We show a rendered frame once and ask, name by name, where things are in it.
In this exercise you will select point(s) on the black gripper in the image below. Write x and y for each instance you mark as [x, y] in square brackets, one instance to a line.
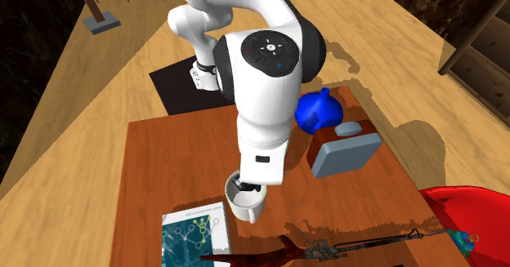
[248, 186]

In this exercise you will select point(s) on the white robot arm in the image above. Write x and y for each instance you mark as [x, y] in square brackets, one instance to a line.
[263, 111]

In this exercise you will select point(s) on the white mug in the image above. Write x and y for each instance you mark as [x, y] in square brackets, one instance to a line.
[244, 206]

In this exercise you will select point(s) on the red-brown wooden table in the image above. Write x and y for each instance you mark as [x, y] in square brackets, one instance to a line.
[179, 158]

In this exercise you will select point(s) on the teal and white book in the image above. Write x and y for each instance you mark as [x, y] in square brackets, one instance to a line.
[187, 238]

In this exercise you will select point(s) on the dark rusty long gun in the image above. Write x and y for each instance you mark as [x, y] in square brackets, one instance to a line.
[318, 250]

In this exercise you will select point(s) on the brown and grey box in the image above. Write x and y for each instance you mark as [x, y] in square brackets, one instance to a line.
[342, 154]

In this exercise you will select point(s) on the blue round vase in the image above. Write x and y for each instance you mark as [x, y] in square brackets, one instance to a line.
[318, 111]

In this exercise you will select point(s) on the black robot stand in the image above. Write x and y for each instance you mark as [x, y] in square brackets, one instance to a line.
[175, 87]

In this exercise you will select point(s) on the green and blue small toy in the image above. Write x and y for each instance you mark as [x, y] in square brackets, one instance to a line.
[462, 240]

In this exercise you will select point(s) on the brown pole with grey base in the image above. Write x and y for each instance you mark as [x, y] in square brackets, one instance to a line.
[97, 17]

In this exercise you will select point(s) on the red chair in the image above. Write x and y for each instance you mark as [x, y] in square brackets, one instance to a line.
[474, 210]

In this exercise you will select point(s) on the dark wooden shelf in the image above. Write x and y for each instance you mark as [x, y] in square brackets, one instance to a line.
[484, 59]

